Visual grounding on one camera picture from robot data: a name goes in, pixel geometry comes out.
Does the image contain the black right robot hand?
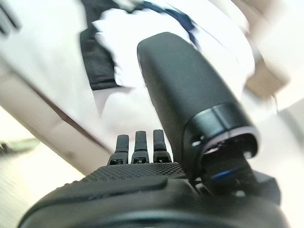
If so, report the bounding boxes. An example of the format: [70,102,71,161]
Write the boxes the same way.
[18,31,292,228]

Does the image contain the bed with white sheet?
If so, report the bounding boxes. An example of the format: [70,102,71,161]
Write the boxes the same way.
[0,0,257,149]

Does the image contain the white garment with navy trim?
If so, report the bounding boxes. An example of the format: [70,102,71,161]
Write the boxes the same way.
[91,0,257,107]

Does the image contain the black garment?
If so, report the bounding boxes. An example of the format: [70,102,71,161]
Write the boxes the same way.
[79,0,149,91]

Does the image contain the beige wooden bed frame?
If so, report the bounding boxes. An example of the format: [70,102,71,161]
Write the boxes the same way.
[0,60,114,176]

